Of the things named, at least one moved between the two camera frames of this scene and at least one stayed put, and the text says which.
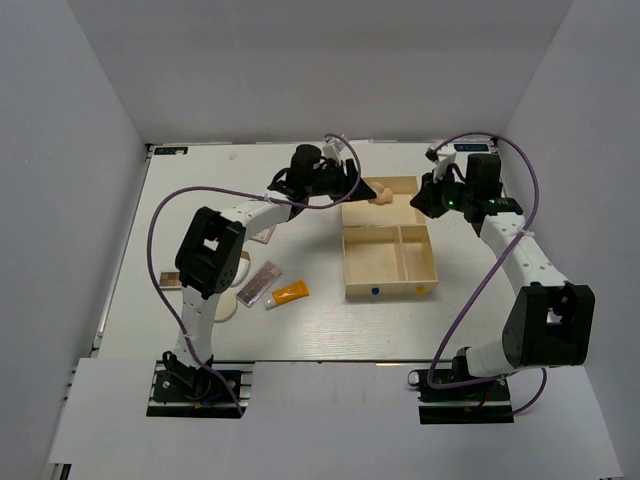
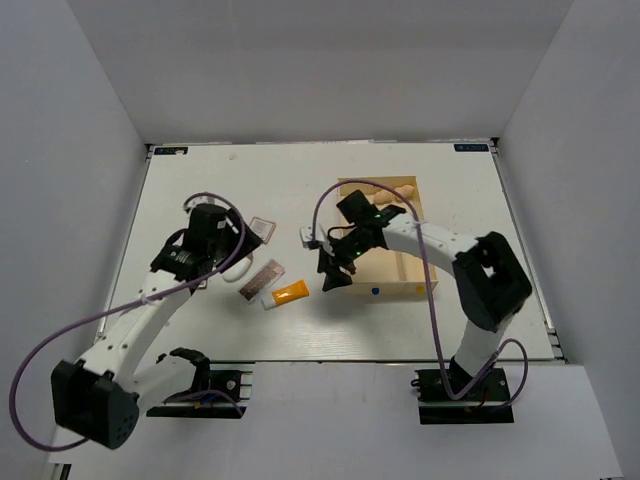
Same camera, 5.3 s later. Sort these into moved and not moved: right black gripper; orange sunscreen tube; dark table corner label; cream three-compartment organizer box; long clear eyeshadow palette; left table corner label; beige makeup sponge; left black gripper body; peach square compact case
Moved: beige makeup sponge; left black gripper body; right black gripper
Not moved: left table corner label; cream three-compartment organizer box; long clear eyeshadow palette; orange sunscreen tube; dark table corner label; peach square compact case
